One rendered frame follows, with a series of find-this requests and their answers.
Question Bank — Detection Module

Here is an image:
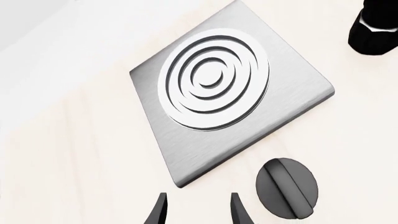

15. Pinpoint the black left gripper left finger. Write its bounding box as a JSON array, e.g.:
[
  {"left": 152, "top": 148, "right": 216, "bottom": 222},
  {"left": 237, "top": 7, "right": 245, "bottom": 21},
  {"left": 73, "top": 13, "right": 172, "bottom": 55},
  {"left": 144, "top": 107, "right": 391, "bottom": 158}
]
[{"left": 143, "top": 192, "right": 168, "bottom": 224}]

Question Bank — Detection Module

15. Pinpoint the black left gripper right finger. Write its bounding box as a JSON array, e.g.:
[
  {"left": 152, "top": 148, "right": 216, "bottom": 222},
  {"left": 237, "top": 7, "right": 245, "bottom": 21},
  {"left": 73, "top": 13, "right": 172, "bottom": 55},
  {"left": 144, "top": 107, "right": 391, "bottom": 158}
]
[{"left": 230, "top": 192, "right": 256, "bottom": 224}]

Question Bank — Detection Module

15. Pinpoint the round black stove knob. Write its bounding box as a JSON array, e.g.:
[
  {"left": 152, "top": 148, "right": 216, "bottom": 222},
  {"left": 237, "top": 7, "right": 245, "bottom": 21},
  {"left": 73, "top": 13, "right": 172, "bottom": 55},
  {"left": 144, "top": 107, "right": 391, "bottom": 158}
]
[{"left": 255, "top": 157, "right": 319, "bottom": 220}]

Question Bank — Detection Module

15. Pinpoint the flat stove plate with rings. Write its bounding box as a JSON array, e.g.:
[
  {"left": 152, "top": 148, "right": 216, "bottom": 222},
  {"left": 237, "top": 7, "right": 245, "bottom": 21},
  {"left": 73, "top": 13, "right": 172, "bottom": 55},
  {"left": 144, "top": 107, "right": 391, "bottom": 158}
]
[{"left": 129, "top": 0, "right": 336, "bottom": 189}]

